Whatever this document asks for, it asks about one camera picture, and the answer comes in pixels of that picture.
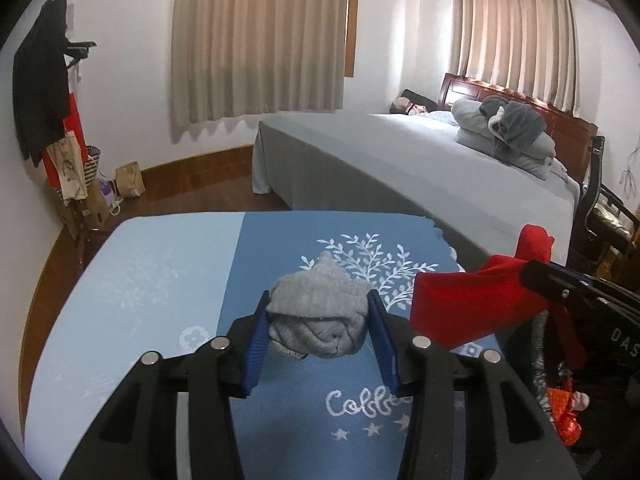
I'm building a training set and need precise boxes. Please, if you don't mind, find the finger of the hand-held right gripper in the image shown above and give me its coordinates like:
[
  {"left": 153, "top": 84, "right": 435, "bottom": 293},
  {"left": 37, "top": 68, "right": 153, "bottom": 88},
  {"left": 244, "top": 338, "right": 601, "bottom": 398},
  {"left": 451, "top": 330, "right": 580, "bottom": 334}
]
[{"left": 520, "top": 259, "right": 640, "bottom": 311}]

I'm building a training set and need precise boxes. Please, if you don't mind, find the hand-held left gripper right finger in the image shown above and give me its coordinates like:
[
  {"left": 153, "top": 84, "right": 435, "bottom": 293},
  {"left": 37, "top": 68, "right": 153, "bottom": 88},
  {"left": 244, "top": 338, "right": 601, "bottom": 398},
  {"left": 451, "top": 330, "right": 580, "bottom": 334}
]
[{"left": 367, "top": 291, "right": 583, "bottom": 480}]

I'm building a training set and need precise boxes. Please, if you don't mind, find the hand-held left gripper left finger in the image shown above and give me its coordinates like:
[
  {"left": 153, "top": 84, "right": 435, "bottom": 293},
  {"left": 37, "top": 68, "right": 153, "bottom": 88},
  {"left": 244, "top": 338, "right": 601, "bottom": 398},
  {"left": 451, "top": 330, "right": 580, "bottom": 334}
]
[{"left": 64, "top": 290, "right": 273, "bottom": 480}]

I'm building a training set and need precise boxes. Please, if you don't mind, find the balled grey sock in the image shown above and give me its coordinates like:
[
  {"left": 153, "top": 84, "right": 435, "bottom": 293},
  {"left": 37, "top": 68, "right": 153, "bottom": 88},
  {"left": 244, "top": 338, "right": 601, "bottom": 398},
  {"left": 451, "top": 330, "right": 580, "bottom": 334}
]
[{"left": 266, "top": 250, "right": 376, "bottom": 360}]

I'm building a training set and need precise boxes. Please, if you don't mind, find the red knit cloth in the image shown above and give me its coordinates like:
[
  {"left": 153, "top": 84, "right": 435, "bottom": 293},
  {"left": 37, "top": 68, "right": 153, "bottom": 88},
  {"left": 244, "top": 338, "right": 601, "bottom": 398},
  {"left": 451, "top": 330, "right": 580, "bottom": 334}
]
[{"left": 412, "top": 225, "right": 588, "bottom": 371}]

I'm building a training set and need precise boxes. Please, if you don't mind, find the orange cloth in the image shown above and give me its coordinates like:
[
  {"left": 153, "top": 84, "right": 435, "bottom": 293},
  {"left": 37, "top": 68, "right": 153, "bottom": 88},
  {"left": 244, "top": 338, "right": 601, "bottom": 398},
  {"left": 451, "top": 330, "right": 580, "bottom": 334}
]
[{"left": 546, "top": 386, "right": 572, "bottom": 416}]

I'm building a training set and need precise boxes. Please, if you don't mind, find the red foil wrapper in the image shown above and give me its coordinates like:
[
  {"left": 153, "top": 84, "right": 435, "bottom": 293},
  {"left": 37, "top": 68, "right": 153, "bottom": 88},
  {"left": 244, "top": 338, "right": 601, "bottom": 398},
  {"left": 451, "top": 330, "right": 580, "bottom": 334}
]
[{"left": 556, "top": 407, "right": 584, "bottom": 447}]

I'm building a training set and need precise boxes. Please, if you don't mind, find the blue printed tablecloth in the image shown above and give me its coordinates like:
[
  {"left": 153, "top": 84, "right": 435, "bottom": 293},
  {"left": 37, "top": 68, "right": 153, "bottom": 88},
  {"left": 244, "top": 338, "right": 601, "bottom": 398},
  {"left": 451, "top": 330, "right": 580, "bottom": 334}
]
[{"left": 20, "top": 211, "right": 506, "bottom": 480}]

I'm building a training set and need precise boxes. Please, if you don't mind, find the black chair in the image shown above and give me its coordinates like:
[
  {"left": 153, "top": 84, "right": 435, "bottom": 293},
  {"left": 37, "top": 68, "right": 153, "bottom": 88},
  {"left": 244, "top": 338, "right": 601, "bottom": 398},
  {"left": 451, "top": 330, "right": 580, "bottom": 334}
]
[{"left": 570, "top": 135, "right": 640, "bottom": 281}]

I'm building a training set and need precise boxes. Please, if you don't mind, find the stack of grey pillows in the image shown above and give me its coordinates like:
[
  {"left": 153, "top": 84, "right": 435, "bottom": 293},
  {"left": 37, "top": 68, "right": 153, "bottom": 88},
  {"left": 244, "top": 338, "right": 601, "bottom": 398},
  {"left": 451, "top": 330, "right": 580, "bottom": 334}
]
[{"left": 439, "top": 72, "right": 598, "bottom": 183}]

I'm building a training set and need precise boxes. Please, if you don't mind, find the grey pillow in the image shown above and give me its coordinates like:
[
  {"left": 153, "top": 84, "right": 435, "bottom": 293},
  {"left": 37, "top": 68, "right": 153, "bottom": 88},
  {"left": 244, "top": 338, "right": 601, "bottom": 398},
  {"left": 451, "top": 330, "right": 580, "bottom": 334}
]
[
  {"left": 454, "top": 127, "right": 553, "bottom": 181},
  {"left": 451, "top": 99, "right": 556, "bottom": 161}
]

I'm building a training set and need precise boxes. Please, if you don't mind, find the dark grey garment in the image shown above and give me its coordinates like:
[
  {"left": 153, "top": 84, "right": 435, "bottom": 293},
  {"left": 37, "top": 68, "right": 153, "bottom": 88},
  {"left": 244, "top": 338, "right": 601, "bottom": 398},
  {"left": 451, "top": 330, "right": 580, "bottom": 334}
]
[{"left": 480, "top": 95, "right": 547, "bottom": 166}]

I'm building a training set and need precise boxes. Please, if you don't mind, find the bed with grey sheet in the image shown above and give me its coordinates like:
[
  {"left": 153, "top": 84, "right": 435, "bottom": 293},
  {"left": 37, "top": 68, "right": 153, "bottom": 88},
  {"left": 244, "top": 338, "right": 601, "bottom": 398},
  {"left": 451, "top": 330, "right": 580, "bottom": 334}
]
[{"left": 251, "top": 110, "right": 582, "bottom": 281}]

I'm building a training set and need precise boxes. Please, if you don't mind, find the brown paper bag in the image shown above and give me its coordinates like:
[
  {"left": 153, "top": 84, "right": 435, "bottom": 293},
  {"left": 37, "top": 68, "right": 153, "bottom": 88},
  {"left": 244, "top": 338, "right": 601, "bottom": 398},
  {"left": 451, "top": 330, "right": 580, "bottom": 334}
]
[{"left": 116, "top": 161, "right": 147, "bottom": 198}]

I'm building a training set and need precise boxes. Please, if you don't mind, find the brown cardboard box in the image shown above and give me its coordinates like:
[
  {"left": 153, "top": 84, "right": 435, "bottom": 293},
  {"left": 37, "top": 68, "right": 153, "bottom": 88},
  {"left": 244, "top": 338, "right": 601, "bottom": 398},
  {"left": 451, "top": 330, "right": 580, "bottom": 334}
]
[{"left": 82, "top": 180, "right": 111, "bottom": 226}]

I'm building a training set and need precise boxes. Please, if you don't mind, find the purple white appliance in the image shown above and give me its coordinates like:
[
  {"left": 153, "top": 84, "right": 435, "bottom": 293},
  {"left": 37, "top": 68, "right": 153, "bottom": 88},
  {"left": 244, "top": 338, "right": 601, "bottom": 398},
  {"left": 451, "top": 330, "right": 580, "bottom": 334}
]
[{"left": 98, "top": 180, "right": 123, "bottom": 213}]

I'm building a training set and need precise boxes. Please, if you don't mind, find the black cushion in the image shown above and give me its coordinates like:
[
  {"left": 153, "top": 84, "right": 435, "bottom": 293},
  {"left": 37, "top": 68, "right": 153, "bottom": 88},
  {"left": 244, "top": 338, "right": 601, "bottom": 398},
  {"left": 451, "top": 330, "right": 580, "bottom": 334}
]
[{"left": 401, "top": 89, "right": 436, "bottom": 108}]

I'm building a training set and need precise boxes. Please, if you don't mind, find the pink soft item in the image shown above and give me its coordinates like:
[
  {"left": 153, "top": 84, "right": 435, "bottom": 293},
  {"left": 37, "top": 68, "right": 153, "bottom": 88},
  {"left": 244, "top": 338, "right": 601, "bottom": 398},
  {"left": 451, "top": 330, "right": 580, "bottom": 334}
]
[{"left": 390, "top": 97, "right": 431, "bottom": 116}]

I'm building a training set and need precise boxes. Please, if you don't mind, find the narrow beige curtain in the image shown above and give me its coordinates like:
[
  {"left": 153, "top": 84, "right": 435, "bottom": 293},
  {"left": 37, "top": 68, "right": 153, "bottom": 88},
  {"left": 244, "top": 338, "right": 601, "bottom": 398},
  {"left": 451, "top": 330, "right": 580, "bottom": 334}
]
[{"left": 449, "top": 0, "right": 583, "bottom": 113}]

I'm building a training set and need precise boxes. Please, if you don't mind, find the striped basket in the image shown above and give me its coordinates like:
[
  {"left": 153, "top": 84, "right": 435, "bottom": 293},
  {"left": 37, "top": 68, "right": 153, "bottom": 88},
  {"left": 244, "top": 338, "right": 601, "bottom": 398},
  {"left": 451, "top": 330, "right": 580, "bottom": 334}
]
[{"left": 85, "top": 145, "right": 103, "bottom": 188}]

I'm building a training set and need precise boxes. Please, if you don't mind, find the beige tote bag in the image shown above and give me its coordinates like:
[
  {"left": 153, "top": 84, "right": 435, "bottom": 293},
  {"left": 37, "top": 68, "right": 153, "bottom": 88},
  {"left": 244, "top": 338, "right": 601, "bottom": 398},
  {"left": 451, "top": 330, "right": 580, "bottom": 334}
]
[{"left": 47, "top": 131, "right": 90, "bottom": 203}]

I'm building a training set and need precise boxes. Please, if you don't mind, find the red bag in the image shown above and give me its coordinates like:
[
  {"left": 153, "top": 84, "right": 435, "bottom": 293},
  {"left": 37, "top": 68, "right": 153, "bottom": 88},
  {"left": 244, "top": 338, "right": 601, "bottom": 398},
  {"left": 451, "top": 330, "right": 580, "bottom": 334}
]
[{"left": 42, "top": 95, "right": 87, "bottom": 191}]

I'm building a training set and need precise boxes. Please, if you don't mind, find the wide beige curtain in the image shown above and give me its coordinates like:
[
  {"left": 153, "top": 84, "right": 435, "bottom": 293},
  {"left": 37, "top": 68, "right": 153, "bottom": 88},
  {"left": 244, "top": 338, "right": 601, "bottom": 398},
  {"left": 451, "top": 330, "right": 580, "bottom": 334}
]
[{"left": 170, "top": 0, "right": 358, "bottom": 145}]

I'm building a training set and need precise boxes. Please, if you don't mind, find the black coat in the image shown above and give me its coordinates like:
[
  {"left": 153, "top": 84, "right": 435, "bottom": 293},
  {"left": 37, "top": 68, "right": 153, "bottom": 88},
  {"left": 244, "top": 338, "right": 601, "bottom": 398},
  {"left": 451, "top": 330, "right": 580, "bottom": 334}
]
[{"left": 12, "top": 0, "right": 71, "bottom": 168}]

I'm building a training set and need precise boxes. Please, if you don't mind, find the wooden window frame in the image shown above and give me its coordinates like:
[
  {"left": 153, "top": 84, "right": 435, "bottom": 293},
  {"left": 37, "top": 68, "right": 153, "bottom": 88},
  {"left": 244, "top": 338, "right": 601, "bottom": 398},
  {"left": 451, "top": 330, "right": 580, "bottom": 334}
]
[{"left": 345, "top": 0, "right": 361, "bottom": 78}]

